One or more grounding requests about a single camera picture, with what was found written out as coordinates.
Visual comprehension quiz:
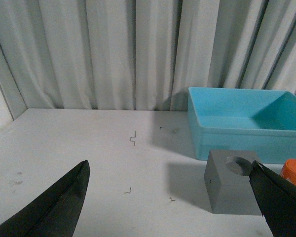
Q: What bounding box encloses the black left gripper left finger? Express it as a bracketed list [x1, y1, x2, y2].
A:
[0, 160, 90, 237]

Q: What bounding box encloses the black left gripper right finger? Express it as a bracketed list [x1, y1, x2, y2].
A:
[249, 161, 296, 237]

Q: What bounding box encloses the orange cylinder part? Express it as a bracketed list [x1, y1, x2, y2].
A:
[280, 158, 296, 186]

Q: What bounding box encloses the gray cube with round hole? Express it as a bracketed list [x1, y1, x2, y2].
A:
[204, 150, 261, 215]

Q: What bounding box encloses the blue plastic box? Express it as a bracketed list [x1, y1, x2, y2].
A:
[187, 87, 296, 164]

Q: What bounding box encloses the white curtain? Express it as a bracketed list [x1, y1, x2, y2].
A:
[0, 0, 296, 119]

